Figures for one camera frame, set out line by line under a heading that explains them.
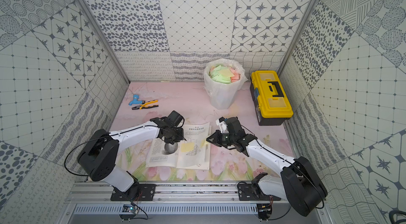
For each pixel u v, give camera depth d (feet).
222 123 2.60
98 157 1.46
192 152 2.75
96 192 2.46
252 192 2.15
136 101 3.52
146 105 3.51
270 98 2.91
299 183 1.35
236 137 2.14
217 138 2.40
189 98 3.64
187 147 2.85
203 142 2.70
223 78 2.86
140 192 2.39
